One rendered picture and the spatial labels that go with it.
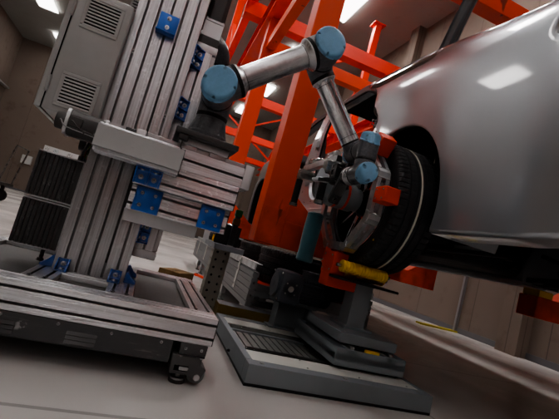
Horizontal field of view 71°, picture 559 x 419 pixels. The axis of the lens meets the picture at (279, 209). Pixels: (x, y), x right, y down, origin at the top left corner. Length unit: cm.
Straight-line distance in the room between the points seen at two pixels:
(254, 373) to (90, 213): 84
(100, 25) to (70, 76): 22
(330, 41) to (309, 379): 123
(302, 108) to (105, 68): 124
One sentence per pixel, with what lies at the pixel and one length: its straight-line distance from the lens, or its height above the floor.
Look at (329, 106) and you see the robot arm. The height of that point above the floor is 109.
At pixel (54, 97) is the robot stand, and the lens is 163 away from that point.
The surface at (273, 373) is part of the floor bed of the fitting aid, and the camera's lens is 157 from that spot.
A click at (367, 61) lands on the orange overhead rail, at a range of 585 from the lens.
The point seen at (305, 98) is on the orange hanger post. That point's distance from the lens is 250.
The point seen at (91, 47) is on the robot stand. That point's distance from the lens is 167.
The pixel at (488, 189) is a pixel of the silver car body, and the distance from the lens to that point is 162.
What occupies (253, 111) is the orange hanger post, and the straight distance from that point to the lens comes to 443.
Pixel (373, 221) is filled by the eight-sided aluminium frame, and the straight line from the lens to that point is 179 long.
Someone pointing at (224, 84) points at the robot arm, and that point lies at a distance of 136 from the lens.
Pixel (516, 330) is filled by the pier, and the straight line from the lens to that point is 600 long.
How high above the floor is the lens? 50
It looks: 6 degrees up
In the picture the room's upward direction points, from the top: 15 degrees clockwise
